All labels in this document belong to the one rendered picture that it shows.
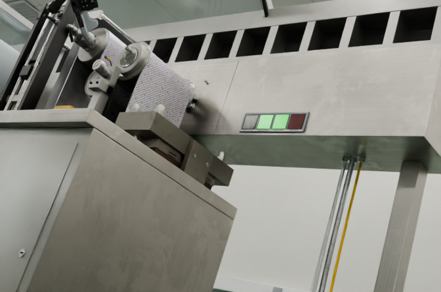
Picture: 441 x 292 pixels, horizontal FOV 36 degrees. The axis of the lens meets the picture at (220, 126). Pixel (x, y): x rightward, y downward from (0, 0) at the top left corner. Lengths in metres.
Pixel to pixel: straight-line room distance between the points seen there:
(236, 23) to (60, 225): 1.18
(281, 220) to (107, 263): 3.27
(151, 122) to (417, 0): 0.89
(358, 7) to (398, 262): 0.83
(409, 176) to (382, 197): 2.61
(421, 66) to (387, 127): 0.21
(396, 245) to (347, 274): 2.59
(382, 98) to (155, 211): 0.73
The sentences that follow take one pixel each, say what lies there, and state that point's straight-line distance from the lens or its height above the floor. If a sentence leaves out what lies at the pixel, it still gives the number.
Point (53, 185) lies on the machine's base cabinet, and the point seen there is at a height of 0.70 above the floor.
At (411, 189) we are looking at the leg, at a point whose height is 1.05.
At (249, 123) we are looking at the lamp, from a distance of 2.22.
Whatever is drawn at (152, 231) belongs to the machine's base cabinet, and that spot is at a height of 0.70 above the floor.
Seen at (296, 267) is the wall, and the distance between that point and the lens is 4.77.
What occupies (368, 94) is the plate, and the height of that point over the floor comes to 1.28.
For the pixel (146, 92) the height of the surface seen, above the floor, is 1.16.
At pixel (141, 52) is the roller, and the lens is 2.21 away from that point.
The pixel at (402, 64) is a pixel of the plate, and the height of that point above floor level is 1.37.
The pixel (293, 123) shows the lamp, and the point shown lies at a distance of 2.12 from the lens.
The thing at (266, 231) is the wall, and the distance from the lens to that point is 5.01.
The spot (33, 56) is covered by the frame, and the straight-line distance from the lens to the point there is 2.47.
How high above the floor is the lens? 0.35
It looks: 21 degrees up
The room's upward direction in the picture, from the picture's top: 19 degrees clockwise
